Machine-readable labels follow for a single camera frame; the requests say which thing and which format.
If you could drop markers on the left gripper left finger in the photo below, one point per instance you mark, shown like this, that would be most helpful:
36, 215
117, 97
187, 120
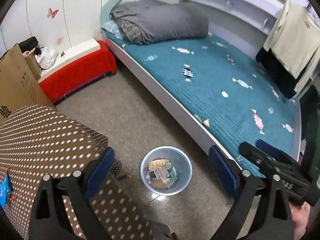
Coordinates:
49, 219

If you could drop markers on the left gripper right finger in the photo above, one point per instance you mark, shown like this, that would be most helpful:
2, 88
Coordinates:
272, 219

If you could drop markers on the blue snack wrapper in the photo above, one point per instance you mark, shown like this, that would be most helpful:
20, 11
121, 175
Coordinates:
6, 190

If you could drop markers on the trash in bin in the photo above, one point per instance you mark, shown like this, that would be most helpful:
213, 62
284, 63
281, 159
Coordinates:
162, 174

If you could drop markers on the light blue trash bin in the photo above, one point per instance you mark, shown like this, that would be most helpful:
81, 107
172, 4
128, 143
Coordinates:
178, 158

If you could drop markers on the person's right hand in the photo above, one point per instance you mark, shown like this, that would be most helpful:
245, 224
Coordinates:
300, 217

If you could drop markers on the teal bed mattress cover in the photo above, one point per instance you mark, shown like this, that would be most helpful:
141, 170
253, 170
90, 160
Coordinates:
212, 89

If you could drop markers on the large cardboard box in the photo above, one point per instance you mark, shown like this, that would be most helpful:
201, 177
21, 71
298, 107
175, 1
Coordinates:
18, 86

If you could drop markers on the red covered bench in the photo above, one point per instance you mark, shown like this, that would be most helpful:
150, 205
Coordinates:
79, 73

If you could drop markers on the white plastic bag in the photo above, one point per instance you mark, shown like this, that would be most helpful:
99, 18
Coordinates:
47, 58

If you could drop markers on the cream hanging shirt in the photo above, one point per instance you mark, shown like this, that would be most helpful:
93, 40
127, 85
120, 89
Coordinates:
294, 41

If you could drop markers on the blue checked pillow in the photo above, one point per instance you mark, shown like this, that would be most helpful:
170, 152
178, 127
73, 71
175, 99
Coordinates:
113, 28

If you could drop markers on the grey folded quilt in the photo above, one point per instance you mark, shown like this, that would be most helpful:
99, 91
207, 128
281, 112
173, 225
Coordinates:
151, 21

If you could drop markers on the teal bunk bed frame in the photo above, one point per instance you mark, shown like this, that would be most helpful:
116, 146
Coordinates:
150, 55

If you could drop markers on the pink butterfly wall sticker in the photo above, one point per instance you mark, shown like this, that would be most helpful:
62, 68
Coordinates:
52, 13

